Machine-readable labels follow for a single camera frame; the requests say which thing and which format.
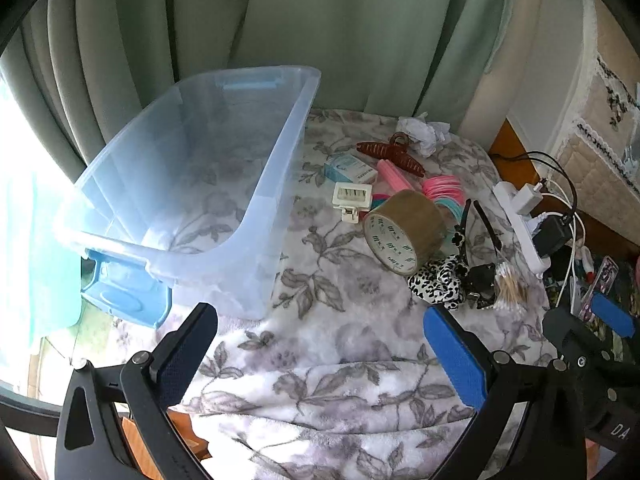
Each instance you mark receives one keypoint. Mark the black hair clip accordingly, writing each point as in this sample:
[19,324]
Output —
[482,280]

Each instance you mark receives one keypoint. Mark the white charger plug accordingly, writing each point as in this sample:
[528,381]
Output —
[527,197]

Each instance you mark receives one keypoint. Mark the white rounded cabinet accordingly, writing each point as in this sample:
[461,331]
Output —
[540,60]

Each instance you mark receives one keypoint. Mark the brown packing tape roll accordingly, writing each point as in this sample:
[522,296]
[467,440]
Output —
[410,220]

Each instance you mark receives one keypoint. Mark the small blue white box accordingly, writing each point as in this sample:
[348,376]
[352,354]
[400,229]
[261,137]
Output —
[350,167]

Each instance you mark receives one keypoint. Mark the pink patterned card packet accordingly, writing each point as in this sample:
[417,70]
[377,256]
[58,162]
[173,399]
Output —
[605,275]

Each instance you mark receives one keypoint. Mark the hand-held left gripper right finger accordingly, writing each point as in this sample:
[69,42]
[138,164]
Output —
[455,355]

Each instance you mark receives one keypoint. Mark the black headband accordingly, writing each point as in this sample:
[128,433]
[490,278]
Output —
[467,208]

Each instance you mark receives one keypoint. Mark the pink plastic spring toy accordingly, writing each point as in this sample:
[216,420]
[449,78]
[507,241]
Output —
[440,187]

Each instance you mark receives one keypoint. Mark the black white spotted scrunchie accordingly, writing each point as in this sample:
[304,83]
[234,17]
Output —
[440,280]

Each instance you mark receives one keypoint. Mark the dark floral mat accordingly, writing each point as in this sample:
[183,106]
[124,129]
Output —
[625,280]

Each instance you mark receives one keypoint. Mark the grey floral blanket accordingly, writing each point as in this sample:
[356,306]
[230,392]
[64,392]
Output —
[350,335]

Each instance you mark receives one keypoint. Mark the pack of cotton swabs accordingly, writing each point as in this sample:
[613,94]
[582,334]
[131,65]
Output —
[510,287]

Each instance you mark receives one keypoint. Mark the cream square hair clip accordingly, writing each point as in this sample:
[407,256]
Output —
[352,195]

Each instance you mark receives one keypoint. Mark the beige quilted lace cover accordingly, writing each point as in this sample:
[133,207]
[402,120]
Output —
[610,120]

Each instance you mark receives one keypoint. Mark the brown hair claw clip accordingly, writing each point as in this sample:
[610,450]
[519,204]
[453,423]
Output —
[400,157]

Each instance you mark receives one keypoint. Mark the clear plastic storage bin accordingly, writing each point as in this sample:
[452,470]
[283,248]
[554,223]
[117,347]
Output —
[280,185]

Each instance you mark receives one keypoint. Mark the white power strip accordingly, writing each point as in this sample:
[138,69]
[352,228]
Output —
[510,210]

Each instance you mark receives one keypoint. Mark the black power adapter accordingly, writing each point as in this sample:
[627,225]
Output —
[550,235]

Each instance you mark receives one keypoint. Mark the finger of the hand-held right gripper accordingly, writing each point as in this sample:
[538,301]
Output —
[611,312]
[565,332]

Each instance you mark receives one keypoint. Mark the crumpled white tissue paper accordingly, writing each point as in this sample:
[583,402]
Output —
[422,132]

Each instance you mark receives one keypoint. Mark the pink hair comb clip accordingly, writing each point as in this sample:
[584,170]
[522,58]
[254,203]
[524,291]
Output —
[397,177]

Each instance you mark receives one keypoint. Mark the green curtain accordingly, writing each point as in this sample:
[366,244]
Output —
[325,20]

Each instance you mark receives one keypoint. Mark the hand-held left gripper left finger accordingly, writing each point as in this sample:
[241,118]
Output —
[185,350]

